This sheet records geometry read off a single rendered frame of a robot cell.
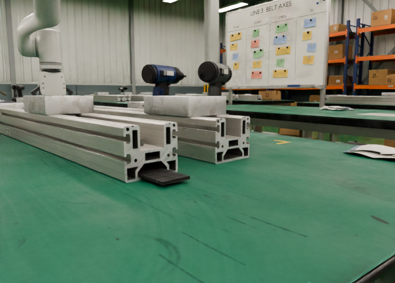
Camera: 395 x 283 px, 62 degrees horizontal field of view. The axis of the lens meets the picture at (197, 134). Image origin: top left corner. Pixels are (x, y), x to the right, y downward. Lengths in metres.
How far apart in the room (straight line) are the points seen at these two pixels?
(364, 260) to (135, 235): 0.20
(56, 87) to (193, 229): 1.20
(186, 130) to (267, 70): 3.42
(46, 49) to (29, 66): 11.00
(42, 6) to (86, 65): 11.59
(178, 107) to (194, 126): 0.05
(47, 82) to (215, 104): 0.90
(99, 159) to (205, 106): 0.25
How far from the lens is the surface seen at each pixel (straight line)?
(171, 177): 0.49
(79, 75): 12.80
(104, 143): 0.54
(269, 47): 4.06
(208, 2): 9.70
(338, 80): 11.29
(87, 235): 0.34
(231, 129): 0.68
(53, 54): 1.46
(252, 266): 0.28
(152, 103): 0.75
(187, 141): 0.69
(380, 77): 10.77
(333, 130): 2.05
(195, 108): 0.66
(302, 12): 3.85
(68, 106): 0.79
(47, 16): 1.35
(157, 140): 0.54
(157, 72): 1.03
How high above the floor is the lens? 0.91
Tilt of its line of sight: 7 degrees down
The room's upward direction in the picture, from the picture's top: straight up
